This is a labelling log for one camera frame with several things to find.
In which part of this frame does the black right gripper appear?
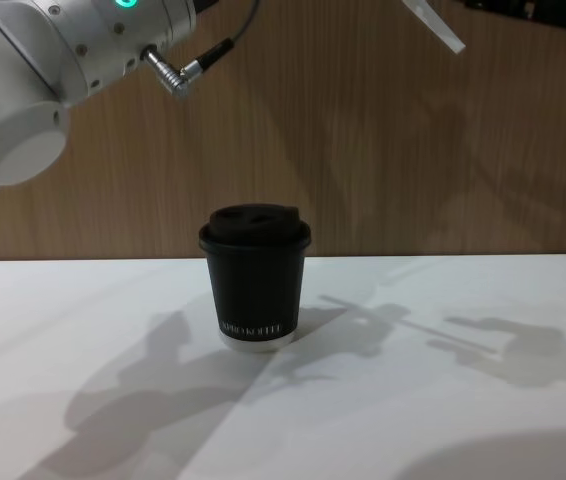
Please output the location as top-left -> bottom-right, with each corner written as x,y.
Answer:
450,0 -> 566,37

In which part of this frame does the black plastic cup lid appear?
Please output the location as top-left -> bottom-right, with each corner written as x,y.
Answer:
198,203 -> 312,251

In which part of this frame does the black paper cup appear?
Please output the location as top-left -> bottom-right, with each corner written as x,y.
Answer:
198,233 -> 312,354

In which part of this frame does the dark cable with silver plug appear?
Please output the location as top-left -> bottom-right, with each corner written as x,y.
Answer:
141,0 -> 265,102

